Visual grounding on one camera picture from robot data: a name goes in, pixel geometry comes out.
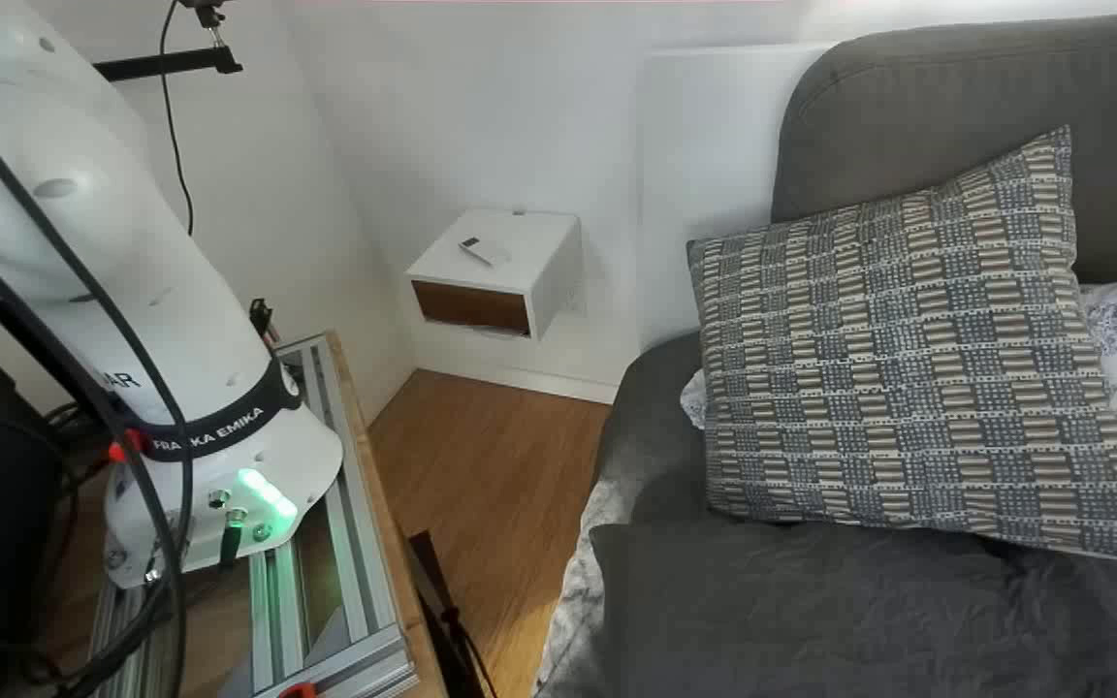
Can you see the aluminium profile robot base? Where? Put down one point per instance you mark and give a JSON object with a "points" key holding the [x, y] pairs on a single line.
{"points": [[337, 556]]}

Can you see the white wall-mounted nightstand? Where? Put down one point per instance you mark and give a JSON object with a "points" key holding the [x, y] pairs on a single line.
{"points": [[537, 269]]}

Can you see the white remote control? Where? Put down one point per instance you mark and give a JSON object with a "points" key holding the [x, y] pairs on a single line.
{"points": [[470, 246]]}

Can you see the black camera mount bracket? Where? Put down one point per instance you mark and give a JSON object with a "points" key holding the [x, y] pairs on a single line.
{"points": [[164, 62]]}

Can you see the dark grey duvet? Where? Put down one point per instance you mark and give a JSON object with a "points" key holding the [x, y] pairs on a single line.
{"points": [[669, 597]]}

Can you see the patterned grey beige pillow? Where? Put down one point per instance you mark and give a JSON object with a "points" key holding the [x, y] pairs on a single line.
{"points": [[912, 362]]}

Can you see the black stand by bed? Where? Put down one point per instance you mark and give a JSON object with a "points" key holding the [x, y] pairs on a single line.
{"points": [[457, 659]]}

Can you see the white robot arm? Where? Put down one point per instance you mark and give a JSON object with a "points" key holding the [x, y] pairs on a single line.
{"points": [[99, 255]]}

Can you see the grey upholstered headboard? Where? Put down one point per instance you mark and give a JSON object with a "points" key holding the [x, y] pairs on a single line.
{"points": [[905, 110]]}

